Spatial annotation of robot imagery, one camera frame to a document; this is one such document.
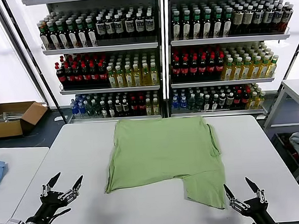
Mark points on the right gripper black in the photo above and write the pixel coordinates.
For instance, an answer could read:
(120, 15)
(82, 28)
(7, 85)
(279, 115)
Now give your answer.
(258, 209)

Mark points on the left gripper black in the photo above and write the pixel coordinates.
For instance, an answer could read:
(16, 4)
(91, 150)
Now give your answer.
(52, 201)

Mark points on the light green t-shirt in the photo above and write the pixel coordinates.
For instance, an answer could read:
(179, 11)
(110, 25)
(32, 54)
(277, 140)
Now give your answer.
(162, 151)

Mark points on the white side table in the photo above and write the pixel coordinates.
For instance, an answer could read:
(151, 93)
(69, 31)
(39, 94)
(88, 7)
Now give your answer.
(21, 170)

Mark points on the black storage bin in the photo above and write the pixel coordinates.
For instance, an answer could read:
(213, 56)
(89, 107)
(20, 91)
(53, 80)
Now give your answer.
(281, 144)

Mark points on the red item in bin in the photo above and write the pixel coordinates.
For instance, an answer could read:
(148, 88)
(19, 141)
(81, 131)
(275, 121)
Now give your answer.
(294, 156)

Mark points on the white paper scrap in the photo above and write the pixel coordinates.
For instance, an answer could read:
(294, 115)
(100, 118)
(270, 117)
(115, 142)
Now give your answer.
(58, 118)

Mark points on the blue water bottle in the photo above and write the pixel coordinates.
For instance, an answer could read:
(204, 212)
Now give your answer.
(183, 102)
(176, 103)
(82, 108)
(75, 108)

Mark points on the open cardboard box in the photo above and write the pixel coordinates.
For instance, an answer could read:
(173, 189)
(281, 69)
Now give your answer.
(3, 129)

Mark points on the green clear bottle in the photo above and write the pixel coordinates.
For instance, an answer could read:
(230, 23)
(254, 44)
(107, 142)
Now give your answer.
(95, 108)
(89, 108)
(192, 103)
(200, 102)

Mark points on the clear plastic packed parts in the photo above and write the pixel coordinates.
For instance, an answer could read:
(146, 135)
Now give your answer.
(12, 115)

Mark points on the dark bottle white cap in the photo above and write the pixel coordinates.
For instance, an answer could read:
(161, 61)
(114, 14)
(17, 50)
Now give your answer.
(215, 103)
(125, 106)
(223, 101)
(118, 106)
(111, 108)
(103, 109)
(208, 103)
(230, 100)

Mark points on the yellow juice bottle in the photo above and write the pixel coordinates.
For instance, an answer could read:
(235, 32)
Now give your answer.
(146, 78)
(120, 79)
(154, 77)
(129, 79)
(112, 80)
(149, 107)
(264, 69)
(261, 100)
(227, 71)
(253, 101)
(156, 107)
(255, 70)
(137, 78)
(246, 70)
(273, 67)
(237, 71)

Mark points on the cola bottle red cap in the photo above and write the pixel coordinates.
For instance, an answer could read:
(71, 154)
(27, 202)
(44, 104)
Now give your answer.
(193, 70)
(211, 68)
(103, 75)
(142, 106)
(94, 76)
(202, 69)
(220, 67)
(60, 78)
(77, 77)
(134, 106)
(237, 98)
(86, 76)
(69, 77)
(245, 98)
(176, 71)
(185, 70)

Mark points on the grey metal shelf rack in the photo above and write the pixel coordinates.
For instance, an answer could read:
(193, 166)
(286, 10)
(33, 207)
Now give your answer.
(226, 39)
(105, 48)

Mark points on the black metal pole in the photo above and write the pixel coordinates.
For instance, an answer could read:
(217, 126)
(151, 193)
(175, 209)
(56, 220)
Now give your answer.
(294, 53)
(19, 31)

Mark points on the dark tea bottle green cap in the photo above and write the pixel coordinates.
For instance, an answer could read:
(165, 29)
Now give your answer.
(177, 27)
(82, 35)
(187, 27)
(92, 33)
(44, 37)
(227, 24)
(207, 26)
(53, 36)
(197, 26)
(217, 25)
(63, 36)
(72, 35)

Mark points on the dark bottle blue-white label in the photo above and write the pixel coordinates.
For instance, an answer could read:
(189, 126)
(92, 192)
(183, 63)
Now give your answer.
(119, 26)
(100, 27)
(277, 18)
(109, 26)
(267, 19)
(139, 24)
(258, 19)
(129, 25)
(149, 23)
(287, 18)

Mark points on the dark bottle beige label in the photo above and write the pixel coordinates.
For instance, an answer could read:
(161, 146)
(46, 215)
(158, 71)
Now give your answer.
(239, 20)
(248, 19)

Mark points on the white metal frame table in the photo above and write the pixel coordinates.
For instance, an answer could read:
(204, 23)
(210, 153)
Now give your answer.
(298, 89)

